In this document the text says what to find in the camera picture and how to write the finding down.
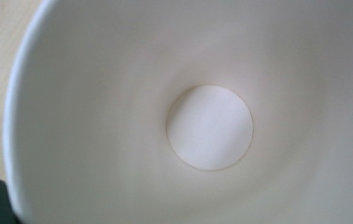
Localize white disposable paper cup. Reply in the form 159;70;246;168
1;0;353;224

